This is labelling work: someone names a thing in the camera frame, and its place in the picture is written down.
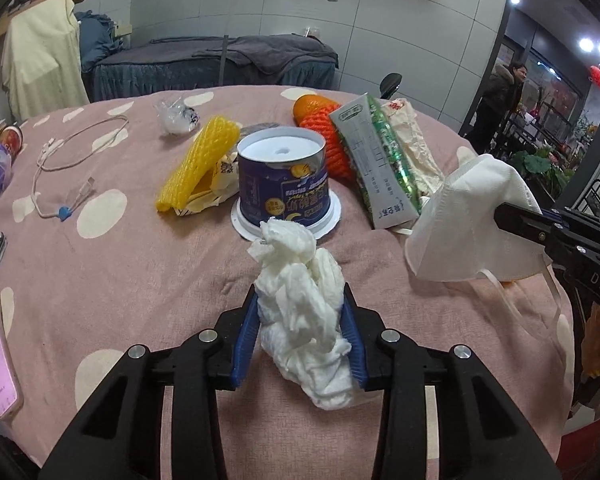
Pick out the orange foam fruit net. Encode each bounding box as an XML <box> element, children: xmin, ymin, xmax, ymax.
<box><xmin>300</xmin><ymin>104</ymin><xmax>356</xmax><ymax>184</ymax></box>

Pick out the white charging cable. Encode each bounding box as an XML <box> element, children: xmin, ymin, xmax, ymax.
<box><xmin>29</xmin><ymin>114</ymin><xmax>131</xmax><ymax>224</ymax></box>

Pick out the black office chair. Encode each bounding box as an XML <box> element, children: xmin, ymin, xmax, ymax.
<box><xmin>379</xmin><ymin>73</ymin><xmax>402</xmax><ymax>100</ymax></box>

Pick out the orange tangerine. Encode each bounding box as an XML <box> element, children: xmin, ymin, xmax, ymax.
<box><xmin>292</xmin><ymin>94</ymin><xmax>340</xmax><ymax>125</ymax></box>

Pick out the clear plastic wrapper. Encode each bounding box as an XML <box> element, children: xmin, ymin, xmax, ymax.
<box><xmin>155</xmin><ymin>98</ymin><xmax>199</xmax><ymax>136</ymax></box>

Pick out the white tissue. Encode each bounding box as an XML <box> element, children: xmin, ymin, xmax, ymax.
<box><xmin>248</xmin><ymin>218</ymin><xmax>367</xmax><ymax>411</ymax></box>

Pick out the yellow foam fruit net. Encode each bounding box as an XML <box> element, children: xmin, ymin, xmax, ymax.
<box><xmin>156</xmin><ymin>116</ymin><xmax>240</xmax><ymax>212</ymax></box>

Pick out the blue bedding pile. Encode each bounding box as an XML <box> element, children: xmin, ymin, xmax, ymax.
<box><xmin>74</xmin><ymin>10</ymin><xmax>123</xmax><ymax>74</ymax></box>

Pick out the potted green plant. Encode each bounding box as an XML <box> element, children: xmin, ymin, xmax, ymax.
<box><xmin>508</xmin><ymin>148</ymin><xmax>574</xmax><ymax>200</ymax></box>

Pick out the red instant cup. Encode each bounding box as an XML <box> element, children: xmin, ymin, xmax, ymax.
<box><xmin>0</xmin><ymin>125</ymin><xmax>23</xmax><ymax>159</ymax></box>

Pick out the paper food bag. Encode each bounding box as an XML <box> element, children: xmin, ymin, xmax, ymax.
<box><xmin>381</xmin><ymin>98</ymin><xmax>444</xmax><ymax>196</ymax></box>

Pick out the person in dark coat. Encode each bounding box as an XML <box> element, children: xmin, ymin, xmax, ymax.
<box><xmin>465</xmin><ymin>61</ymin><xmax>528</xmax><ymax>155</ymax></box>

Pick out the green white milk carton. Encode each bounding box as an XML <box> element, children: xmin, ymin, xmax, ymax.
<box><xmin>329</xmin><ymin>94</ymin><xmax>422</xmax><ymax>229</ymax></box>

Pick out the pink polka dot bedspread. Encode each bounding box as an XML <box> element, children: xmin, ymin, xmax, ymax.
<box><xmin>0</xmin><ymin>96</ymin><xmax>573</xmax><ymax>479</ymax></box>

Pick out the white face mask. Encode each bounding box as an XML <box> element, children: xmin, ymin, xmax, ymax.
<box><xmin>404</xmin><ymin>153</ymin><xmax>564</xmax><ymax>340</ymax></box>

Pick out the blue yogurt cup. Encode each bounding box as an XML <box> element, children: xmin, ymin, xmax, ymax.
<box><xmin>230</xmin><ymin>127</ymin><xmax>341</xmax><ymax>242</ymax></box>

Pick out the cream jacket on chair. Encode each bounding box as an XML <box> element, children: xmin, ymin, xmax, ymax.
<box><xmin>1</xmin><ymin>0</ymin><xmax>88</xmax><ymax>122</ymax></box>

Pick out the printed wrapper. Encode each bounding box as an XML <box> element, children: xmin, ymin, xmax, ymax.
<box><xmin>175</xmin><ymin>151</ymin><xmax>239</xmax><ymax>217</ymax></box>

